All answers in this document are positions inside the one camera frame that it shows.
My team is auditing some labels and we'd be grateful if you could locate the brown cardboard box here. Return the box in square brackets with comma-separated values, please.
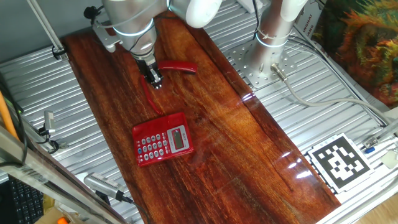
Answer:
[34, 205, 81, 224]

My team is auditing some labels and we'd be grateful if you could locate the colourful painted poster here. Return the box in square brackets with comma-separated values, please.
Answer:
[310, 0, 398, 108]

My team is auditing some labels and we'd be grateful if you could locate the red coiled telephone cord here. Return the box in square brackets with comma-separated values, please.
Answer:
[139, 73, 165, 116]

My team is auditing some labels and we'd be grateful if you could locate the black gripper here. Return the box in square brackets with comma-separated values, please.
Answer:
[136, 56, 164, 90]

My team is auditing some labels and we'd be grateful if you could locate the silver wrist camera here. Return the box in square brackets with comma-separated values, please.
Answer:
[92, 21, 123, 53]

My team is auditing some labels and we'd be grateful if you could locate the black cable plug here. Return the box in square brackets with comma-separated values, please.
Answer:
[83, 5, 98, 20]

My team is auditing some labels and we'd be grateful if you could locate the black computer keyboard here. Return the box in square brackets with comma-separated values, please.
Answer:
[7, 177, 44, 224]

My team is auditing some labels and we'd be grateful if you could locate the glossy wood-grain board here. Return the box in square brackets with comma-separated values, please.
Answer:
[61, 9, 342, 224]

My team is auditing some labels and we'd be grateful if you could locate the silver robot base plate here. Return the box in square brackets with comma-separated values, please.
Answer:
[228, 40, 298, 90]

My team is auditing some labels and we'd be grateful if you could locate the orange pole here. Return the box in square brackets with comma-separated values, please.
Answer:
[0, 91, 19, 141]

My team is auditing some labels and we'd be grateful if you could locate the grey cable with metal connector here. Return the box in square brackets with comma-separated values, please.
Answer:
[270, 63, 398, 125]

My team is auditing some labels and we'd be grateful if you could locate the red telephone base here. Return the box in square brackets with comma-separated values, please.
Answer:
[131, 111, 195, 168]

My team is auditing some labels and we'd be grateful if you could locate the white square pad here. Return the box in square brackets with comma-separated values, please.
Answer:
[380, 150, 398, 170]

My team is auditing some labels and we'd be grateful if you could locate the small metal corner bracket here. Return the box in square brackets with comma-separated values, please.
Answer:
[363, 136, 379, 149]

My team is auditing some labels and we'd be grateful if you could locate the aluminium frame beam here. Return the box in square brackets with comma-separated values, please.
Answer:
[0, 124, 128, 224]

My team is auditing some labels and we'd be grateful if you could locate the red telephone handset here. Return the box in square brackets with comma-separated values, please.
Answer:
[157, 60, 198, 75]

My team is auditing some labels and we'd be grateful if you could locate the black white fiducial marker board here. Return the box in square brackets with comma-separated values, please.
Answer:
[306, 133, 376, 194]

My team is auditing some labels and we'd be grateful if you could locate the aluminium frame pole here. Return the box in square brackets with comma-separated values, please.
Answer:
[26, 0, 68, 60]

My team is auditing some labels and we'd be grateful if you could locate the silver camera with grille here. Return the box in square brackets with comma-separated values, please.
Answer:
[83, 172, 126, 202]

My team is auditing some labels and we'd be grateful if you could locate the metal clamp tool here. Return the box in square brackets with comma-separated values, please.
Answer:
[43, 110, 57, 135]

